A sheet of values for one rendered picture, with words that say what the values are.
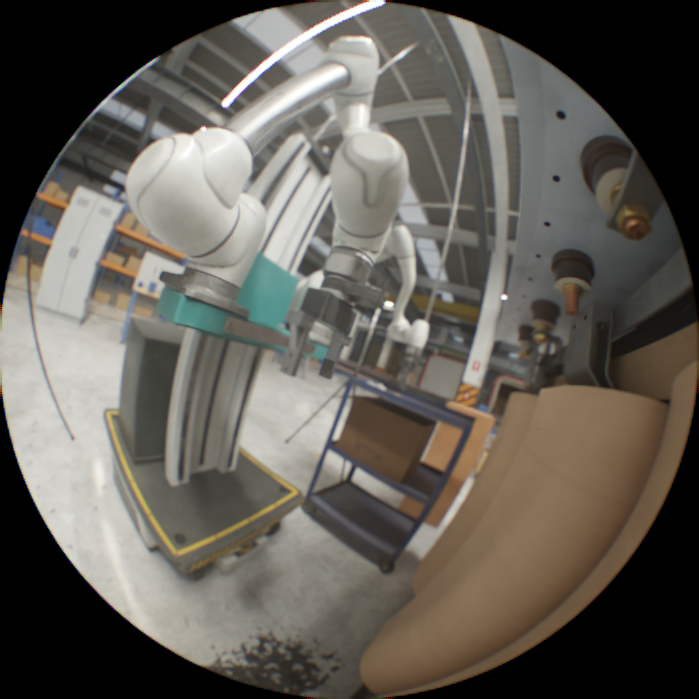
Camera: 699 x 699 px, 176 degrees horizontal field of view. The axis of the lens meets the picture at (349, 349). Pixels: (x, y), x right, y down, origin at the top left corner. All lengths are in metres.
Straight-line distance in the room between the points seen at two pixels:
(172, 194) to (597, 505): 0.66
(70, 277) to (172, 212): 4.07
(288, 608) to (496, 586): 0.84
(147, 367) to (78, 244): 3.70
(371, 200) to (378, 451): 1.03
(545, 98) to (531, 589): 0.60
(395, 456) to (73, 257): 4.61
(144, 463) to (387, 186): 1.13
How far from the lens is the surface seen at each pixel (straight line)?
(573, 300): 0.53
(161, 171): 0.37
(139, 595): 1.10
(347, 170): 0.30
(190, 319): 0.49
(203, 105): 6.79
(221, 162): 0.41
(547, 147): 0.40
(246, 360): 0.90
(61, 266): 4.48
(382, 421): 1.10
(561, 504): 0.36
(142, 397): 0.92
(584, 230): 0.52
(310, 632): 1.09
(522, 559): 0.40
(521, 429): 0.76
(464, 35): 7.36
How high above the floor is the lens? 1.01
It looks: 1 degrees up
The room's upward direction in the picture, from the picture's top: 20 degrees clockwise
